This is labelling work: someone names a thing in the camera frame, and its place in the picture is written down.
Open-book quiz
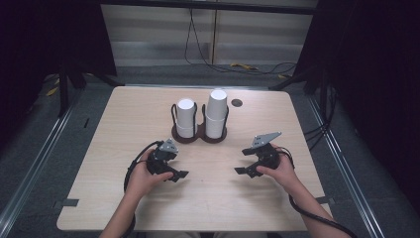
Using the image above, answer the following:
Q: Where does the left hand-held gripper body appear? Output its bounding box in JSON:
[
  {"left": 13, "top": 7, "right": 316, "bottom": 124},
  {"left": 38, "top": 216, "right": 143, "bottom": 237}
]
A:
[{"left": 146, "top": 138, "right": 179, "bottom": 177}]

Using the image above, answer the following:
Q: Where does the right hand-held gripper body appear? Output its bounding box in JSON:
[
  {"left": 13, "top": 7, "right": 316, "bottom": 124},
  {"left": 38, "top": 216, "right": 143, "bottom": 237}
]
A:
[{"left": 251, "top": 131, "right": 282, "bottom": 170}]

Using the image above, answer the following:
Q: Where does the dark double cup holder rack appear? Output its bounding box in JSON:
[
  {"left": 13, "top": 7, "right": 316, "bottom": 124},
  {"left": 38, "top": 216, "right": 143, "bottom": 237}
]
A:
[{"left": 169, "top": 102, "right": 230, "bottom": 145}]

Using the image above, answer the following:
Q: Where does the tall stack of white cups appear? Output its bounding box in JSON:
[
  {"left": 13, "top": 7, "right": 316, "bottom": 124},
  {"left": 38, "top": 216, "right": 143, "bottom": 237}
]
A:
[{"left": 204, "top": 88, "right": 230, "bottom": 140}]

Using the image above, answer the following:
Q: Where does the person's right hand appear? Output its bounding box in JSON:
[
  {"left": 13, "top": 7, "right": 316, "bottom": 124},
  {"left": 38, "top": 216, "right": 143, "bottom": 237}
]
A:
[{"left": 257, "top": 143, "right": 298, "bottom": 192}]

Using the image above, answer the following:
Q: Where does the person's left hand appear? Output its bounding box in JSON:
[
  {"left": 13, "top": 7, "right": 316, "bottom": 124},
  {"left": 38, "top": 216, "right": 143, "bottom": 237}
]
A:
[{"left": 125, "top": 158, "right": 174, "bottom": 200}]

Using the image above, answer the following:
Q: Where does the grey tape strip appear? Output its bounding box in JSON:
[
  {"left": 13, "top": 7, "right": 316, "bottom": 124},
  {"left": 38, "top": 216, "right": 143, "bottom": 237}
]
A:
[
  {"left": 53, "top": 197, "right": 80, "bottom": 209},
  {"left": 315, "top": 195, "right": 336, "bottom": 205}
]

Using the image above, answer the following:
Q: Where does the black stand leg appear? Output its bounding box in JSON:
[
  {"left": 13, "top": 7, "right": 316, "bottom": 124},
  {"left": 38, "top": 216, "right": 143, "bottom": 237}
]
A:
[{"left": 56, "top": 65, "right": 71, "bottom": 119}]

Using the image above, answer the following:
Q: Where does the dark curtain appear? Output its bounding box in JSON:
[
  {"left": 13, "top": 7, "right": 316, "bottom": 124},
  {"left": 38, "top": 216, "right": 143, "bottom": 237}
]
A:
[
  {"left": 291, "top": 0, "right": 420, "bottom": 212},
  {"left": 0, "top": 0, "right": 118, "bottom": 147}
]

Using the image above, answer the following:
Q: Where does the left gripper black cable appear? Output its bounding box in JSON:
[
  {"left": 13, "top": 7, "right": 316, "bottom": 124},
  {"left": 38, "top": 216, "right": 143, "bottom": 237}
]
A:
[{"left": 122, "top": 140, "right": 164, "bottom": 238}]

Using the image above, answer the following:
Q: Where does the bundle of black floor cables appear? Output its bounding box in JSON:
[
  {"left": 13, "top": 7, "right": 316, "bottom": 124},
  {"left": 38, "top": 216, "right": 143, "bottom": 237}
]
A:
[{"left": 302, "top": 82, "right": 339, "bottom": 152}]

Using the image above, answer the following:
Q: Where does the metal floor rail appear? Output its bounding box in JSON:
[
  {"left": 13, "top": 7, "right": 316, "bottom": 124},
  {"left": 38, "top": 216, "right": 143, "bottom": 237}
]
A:
[
  {"left": 0, "top": 84, "right": 85, "bottom": 230},
  {"left": 306, "top": 94, "right": 388, "bottom": 238}
]

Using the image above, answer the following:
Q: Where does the right gripper black spiral cable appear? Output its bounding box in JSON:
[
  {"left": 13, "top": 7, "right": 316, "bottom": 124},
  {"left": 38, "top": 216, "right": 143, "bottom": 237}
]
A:
[{"left": 276, "top": 146, "right": 359, "bottom": 238}]

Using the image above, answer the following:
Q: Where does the thin black hanging cable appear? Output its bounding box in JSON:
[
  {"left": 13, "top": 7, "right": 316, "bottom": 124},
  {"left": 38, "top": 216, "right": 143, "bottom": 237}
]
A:
[{"left": 183, "top": 8, "right": 298, "bottom": 76}]

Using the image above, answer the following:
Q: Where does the black horizontal frame bar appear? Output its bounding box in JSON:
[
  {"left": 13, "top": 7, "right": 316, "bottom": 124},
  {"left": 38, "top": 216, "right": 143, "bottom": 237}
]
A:
[{"left": 98, "top": 0, "right": 319, "bottom": 16}]

